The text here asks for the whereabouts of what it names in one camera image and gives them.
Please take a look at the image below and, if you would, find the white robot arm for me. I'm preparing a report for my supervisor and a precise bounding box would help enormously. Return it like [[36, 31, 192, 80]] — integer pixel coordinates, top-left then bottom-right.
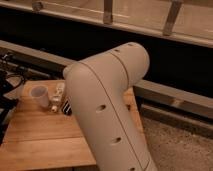
[[63, 42, 157, 171]]

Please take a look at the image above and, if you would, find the white ceramic cup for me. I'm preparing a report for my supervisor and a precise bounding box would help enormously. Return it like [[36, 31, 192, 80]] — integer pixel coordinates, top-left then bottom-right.
[[30, 86, 50, 108]]

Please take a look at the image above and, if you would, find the black striped box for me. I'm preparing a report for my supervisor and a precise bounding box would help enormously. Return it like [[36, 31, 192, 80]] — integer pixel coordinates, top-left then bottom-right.
[[62, 100, 72, 115]]

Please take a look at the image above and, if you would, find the white glue bottle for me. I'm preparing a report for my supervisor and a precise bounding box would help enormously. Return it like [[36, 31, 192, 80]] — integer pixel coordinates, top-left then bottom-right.
[[51, 83, 65, 113]]

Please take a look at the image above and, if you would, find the black cables and equipment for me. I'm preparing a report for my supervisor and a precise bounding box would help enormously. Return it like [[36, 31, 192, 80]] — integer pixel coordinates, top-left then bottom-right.
[[0, 53, 26, 144]]

